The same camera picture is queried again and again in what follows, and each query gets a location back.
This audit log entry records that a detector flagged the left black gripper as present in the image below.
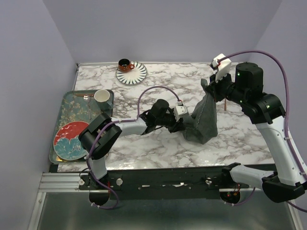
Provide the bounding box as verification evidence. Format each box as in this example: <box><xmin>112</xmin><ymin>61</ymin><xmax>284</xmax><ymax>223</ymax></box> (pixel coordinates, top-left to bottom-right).
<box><xmin>155</xmin><ymin>110</ymin><xmax>185</xmax><ymax>134</ymax></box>

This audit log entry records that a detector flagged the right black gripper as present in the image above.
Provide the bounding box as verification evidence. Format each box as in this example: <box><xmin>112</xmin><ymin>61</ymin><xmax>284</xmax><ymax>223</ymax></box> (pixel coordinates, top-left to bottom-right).
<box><xmin>205</xmin><ymin>69</ymin><xmax>247</xmax><ymax>105</ymax></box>

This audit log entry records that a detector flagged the grey cloth napkin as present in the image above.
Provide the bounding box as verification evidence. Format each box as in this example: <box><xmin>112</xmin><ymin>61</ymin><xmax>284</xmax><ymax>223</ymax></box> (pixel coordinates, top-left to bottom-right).
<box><xmin>182</xmin><ymin>93</ymin><xmax>218</xmax><ymax>144</ymax></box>

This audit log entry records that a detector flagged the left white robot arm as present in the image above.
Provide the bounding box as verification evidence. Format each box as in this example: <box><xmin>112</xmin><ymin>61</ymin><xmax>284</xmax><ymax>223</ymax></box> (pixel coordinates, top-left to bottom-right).
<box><xmin>78</xmin><ymin>99</ymin><xmax>189</xmax><ymax>189</ymax></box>

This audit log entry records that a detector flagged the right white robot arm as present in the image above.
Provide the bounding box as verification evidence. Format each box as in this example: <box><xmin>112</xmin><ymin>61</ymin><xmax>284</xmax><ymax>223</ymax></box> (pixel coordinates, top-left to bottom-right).
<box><xmin>205</xmin><ymin>62</ymin><xmax>307</xmax><ymax>203</ymax></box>

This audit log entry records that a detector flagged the white striped saucer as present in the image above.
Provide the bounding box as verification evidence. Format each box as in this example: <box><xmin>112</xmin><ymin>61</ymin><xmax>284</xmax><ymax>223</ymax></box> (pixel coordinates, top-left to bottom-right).
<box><xmin>116</xmin><ymin>61</ymin><xmax>148</xmax><ymax>85</ymax></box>

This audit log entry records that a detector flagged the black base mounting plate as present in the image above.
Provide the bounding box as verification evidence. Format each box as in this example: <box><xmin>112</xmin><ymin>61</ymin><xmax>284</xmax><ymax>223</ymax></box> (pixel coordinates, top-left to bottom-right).
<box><xmin>79</xmin><ymin>164</ymin><xmax>252</xmax><ymax>201</ymax></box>

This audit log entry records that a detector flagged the red and black cup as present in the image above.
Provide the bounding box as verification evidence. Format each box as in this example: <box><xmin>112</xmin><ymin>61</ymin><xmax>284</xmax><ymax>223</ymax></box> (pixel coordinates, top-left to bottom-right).
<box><xmin>118</xmin><ymin>58</ymin><xmax>135</xmax><ymax>72</ymax></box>

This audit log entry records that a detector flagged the white and green cup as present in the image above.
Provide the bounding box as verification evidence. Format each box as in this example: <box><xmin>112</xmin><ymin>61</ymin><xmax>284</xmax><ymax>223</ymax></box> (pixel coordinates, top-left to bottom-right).
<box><xmin>94</xmin><ymin>89</ymin><xmax>113</xmax><ymax>111</ymax></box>

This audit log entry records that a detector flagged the silver spoon on tray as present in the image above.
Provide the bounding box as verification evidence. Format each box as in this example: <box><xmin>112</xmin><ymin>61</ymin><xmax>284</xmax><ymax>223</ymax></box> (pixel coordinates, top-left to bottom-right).
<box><xmin>83</xmin><ymin>94</ymin><xmax>92</xmax><ymax>120</ymax></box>

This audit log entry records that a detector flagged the green floral tray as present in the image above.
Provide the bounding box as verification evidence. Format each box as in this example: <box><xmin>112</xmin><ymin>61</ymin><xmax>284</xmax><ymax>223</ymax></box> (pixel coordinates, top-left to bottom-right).
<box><xmin>49</xmin><ymin>90</ymin><xmax>102</xmax><ymax>164</ymax></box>

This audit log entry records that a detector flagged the red and blue plate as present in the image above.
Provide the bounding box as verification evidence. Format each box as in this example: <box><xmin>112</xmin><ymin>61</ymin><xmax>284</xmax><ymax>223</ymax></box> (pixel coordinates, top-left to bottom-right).
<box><xmin>53</xmin><ymin>121</ymin><xmax>89</xmax><ymax>161</ymax></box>

